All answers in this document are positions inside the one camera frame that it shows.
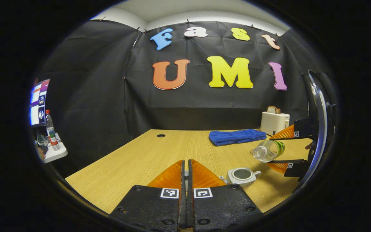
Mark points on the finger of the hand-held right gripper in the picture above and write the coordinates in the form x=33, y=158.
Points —
x=298, y=169
x=304, y=129

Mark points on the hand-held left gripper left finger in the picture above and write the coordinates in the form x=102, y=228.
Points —
x=153, y=206

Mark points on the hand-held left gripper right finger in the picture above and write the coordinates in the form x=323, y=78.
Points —
x=221, y=206

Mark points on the white flower print teacup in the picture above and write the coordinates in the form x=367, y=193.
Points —
x=246, y=183

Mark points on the green label water bottle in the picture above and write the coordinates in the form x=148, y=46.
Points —
x=267, y=150

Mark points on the red label plastic bottle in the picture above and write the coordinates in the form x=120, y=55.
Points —
x=52, y=132

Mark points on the white toaster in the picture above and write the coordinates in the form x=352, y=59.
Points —
x=274, y=124

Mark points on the bread slice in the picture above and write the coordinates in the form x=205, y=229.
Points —
x=273, y=110

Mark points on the blue towel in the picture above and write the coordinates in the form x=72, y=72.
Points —
x=237, y=137

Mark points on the black backdrop cloth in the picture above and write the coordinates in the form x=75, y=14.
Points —
x=188, y=106

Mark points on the white side table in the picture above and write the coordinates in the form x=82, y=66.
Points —
x=56, y=153

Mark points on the computer monitor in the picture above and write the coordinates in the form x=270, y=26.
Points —
x=37, y=106

